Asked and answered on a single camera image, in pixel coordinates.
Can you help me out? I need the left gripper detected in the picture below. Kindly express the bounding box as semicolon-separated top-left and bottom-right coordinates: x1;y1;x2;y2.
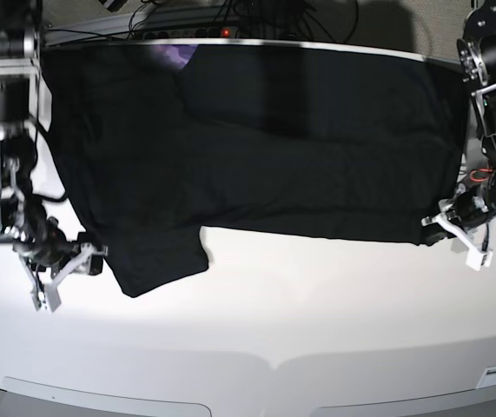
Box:
421;182;496;270

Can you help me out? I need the black power strip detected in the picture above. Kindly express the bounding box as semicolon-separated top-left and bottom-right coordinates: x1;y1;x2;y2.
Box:
134;26;238;40

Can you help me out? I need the black T-shirt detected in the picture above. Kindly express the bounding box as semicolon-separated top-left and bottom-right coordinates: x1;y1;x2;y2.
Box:
42;44;468;298

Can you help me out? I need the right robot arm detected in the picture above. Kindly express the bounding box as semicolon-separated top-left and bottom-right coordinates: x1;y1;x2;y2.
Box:
0;1;108;312

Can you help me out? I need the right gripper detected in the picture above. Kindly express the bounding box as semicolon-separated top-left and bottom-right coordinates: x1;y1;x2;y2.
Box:
14;197;108;312

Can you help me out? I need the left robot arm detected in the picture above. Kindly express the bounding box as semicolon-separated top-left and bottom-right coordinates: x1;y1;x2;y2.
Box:
422;1;496;271

